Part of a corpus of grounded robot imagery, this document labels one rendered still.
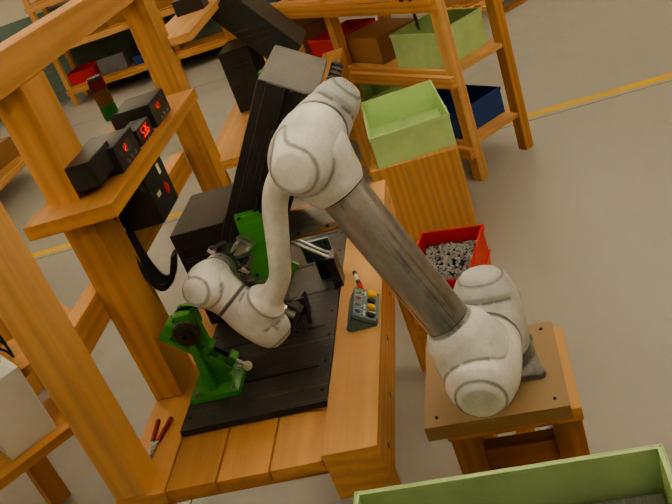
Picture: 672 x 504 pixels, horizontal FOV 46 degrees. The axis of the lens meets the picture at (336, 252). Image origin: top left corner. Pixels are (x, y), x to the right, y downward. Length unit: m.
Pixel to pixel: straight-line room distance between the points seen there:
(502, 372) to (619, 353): 1.76
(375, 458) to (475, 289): 0.46
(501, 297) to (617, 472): 0.45
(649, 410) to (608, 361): 0.32
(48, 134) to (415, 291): 1.00
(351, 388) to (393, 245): 0.60
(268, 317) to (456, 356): 0.51
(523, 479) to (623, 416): 1.49
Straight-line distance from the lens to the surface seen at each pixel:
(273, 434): 2.08
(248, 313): 1.94
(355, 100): 1.64
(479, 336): 1.66
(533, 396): 1.91
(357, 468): 1.94
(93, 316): 2.21
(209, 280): 1.92
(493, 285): 1.82
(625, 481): 1.70
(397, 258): 1.58
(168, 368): 2.34
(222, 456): 2.10
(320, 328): 2.35
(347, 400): 2.04
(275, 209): 1.80
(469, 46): 4.99
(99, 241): 2.16
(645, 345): 3.42
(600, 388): 3.25
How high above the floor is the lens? 2.13
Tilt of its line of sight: 27 degrees down
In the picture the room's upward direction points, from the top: 20 degrees counter-clockwise
